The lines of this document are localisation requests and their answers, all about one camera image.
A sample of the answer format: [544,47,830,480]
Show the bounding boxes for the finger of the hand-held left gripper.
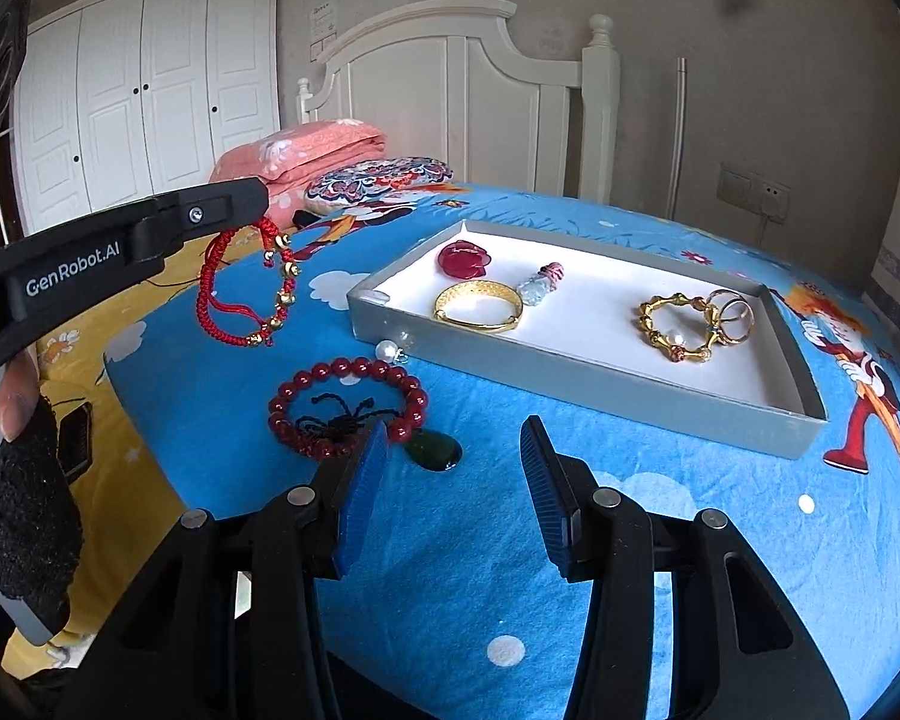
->
[131,178,269,242]

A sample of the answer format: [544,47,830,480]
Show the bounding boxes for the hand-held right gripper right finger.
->
[520,415,848,720]

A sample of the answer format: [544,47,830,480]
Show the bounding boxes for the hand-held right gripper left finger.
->
[52,420,391,720]

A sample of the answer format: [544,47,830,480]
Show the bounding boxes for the green jade pendant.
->
[405,431,464,474]

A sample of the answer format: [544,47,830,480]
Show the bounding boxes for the red string bracelet gold beads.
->
[196,215,302,350]

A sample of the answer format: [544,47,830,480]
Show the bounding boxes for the red bead bracelet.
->
[268,358,430,463]

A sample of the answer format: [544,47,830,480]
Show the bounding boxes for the grey cardboard box tray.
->
[346,219,828,461]

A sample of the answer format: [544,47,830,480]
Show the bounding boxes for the gold bangle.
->
[433,280,524,335]

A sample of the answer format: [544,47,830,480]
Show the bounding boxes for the gold bamboo link bracelet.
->
[637,292,721,365]

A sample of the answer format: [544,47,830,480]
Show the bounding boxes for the clear crystal bottle pendant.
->
[516,262,565,308]

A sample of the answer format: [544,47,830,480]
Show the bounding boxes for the red glass pendant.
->
[439,238,494,277]

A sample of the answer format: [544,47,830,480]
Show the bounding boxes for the metal ring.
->
[707,288,745,332]
[718,298,761,344]

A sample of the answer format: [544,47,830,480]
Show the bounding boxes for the person's left hand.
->
[0,349,85,635]

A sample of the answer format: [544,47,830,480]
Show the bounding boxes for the blue cartoon printed tablecloth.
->
[103,180,900,720]

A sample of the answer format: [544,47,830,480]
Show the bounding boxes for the folded pink floral quilt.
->
[208,118,388,187]

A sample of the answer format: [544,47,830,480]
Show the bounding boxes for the white wardrobe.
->
[11,0,283,237]

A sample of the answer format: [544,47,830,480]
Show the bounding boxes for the black device on bed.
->
[58,400,95,478]

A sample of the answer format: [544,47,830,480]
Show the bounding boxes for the patterned pillow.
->
[303,157,455,215]

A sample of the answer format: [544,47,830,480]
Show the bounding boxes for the yellow floral bed sheet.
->
[0,225,271,665]

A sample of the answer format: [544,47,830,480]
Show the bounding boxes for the white bed headboard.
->
[295,1,620,203]

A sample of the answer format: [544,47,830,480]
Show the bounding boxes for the metal pole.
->
[667,56,688,220]

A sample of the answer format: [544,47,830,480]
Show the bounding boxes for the paper notices on wall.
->
[307,3,340,62]

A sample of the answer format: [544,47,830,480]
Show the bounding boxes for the wall light switch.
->
[720,165,758,209]

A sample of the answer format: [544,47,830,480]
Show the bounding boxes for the wall power socket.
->
[754,176,791,223]

